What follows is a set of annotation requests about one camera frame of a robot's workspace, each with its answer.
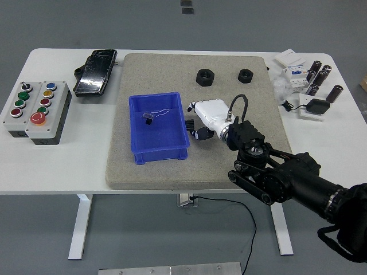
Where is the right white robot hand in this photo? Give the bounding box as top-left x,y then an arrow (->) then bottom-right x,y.
186,98 -> 239,142

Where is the blue plastic box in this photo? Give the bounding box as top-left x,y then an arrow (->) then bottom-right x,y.
128,92 -> 191,166

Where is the large black hex nut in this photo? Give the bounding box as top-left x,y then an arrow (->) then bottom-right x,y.
196,68 -> 216,87

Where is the small black hex nut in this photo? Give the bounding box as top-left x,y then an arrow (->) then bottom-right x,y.
237,68 -> 254,84

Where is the grey emergency-stop button box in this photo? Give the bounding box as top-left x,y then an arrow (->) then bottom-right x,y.
25,81 -> 72,146

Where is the grey four-button control box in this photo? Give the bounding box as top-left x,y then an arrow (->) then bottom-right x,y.
2,81 -> 44,138

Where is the black clip with clear tag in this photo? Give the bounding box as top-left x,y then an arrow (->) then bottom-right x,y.
142,107 -> 170,126

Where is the clear plastic bag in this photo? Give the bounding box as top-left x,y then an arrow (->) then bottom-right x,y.
271,71 -> 293,101

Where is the grey-brown foam mat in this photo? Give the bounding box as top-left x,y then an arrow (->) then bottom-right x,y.
105,53 -> 299,190

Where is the white circuit breaker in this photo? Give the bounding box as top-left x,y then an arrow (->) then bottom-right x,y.
282,64 -> 310,94

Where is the white socket panel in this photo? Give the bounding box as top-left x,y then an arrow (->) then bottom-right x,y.
297,93 -> 326,123

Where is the silver under-table control unit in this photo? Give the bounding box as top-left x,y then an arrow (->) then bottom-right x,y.
177,194 -> 198,207

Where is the black wrapped foot pedal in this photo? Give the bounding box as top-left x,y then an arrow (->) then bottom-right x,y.
72,49 -> 119,99

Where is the white table leg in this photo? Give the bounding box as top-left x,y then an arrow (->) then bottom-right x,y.
268,193 -> 295,256
68,194 -> 94,260

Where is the grey metal plate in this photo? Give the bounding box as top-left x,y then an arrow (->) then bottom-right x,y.
98,261 -> 243,275

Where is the black plug with cord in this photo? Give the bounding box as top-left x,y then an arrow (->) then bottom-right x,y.
280,100 -> 309,113

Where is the white wall switch panel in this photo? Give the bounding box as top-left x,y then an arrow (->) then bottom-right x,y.
274,48 -> 307,67

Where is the black power cable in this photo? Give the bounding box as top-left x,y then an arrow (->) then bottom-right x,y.
190,195 -> 257,273

